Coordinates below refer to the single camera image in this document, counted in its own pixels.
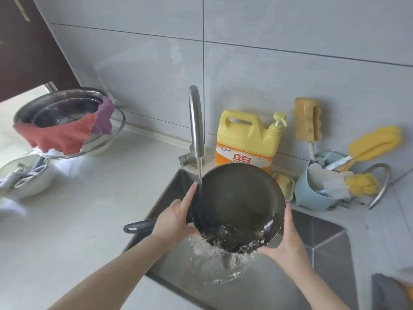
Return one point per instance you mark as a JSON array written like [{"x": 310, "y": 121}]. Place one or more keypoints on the steel sink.
[{"x": 274, "y": 287}]

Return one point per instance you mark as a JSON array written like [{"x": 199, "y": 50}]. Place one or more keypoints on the purple cloth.
[{"x": 105, "y": 119}]

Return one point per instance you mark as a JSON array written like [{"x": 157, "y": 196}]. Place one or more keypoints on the yellow soap bar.
[{"x": 284, "y": 185}]

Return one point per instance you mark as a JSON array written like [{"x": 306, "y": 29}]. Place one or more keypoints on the small curved steel tap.
[{"x": 385, "y": 187}]

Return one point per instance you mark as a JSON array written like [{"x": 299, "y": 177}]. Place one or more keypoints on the tan sponge brush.
[{"x": 306, "y": 119}]

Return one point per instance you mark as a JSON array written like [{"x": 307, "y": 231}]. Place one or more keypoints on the steel basin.
[{"x": 64, "y": 109}]

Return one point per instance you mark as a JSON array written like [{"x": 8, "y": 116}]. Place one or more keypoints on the dark brown framed window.
[{"x": 32, "y": 54}]

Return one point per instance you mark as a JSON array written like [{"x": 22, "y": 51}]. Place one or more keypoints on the yellow soap in dish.
[{"x": 293, "y": 190}]

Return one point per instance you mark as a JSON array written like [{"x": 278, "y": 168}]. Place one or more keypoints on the person's right forearm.
[{"x": 319, "y": 293}]

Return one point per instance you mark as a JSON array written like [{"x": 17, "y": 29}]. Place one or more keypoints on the red cloth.
[{"x": 64, "y": 138}]

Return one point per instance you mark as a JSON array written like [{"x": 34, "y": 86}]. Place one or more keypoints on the long yellow sponge brush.
[{"x": 374, "y": 145}]

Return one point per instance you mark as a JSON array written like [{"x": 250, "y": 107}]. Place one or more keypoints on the person's left forearm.
[{"x": 113, "y": 277}]

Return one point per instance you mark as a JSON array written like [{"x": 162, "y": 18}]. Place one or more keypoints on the person's right hand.
[{"x": 292, "y": 251}]

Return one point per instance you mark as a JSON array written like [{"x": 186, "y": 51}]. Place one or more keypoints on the yellow detergent jug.
[{"x": 245, "y": 135}]

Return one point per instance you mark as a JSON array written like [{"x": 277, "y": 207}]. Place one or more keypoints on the steel faucet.
[{"x": 196, "y": 125}]

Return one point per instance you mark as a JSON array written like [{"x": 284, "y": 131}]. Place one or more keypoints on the white ceramic bowl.
[{"x": 42, "y": 187}]

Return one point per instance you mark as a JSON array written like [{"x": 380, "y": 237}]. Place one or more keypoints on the black frying pan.
[{"x": 238, "y": 196}]

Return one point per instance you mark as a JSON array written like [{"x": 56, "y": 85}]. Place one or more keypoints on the light blue utensil holder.
[{"x": 306, "y": 200}]

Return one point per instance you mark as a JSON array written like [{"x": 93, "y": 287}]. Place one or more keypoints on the person's left hand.
[{"x": 174, "y": 222}]

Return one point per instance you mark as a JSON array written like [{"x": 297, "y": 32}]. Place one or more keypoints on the dark grey cloth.
[{"x": 387, "y": 293}]

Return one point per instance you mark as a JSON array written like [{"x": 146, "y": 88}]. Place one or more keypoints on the white scrub brush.
[{"x": 335, "y": 188}]

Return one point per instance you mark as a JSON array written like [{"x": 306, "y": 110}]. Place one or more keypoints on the small yellow sponge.
[{"x": 363, "y": 185}]

